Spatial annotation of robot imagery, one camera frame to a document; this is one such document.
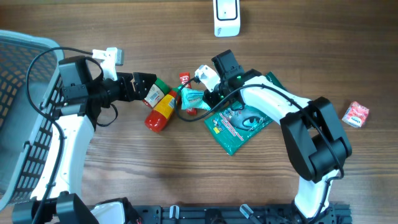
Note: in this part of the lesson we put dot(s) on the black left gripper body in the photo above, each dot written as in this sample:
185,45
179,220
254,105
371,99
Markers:
112,91

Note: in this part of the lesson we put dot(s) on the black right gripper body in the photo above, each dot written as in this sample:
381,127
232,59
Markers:
217,98

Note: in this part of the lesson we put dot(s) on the small jar green lid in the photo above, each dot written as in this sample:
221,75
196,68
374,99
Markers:
157,91

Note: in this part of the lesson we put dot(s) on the light green tissue pack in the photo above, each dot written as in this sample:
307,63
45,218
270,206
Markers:
193,99

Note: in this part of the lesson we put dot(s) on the green 3M gloves pack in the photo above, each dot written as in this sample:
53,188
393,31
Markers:
235,125

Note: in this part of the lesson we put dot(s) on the red sauce bottle green cap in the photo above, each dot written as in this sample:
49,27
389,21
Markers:
160,115

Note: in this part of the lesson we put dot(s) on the red Nescafe coffee stick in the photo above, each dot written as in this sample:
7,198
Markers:
184,77

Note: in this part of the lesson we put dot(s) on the small red snack packet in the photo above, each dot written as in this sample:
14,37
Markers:
355,115

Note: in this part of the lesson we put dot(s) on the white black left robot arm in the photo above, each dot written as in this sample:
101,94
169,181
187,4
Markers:
74,121

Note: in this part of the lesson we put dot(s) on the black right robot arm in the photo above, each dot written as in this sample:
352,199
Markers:
316,143

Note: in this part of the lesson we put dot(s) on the white barcode scanner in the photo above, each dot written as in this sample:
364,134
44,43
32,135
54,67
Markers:
227,18

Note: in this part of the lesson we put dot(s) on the grey plastic mesh basket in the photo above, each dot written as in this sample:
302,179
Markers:
30,89

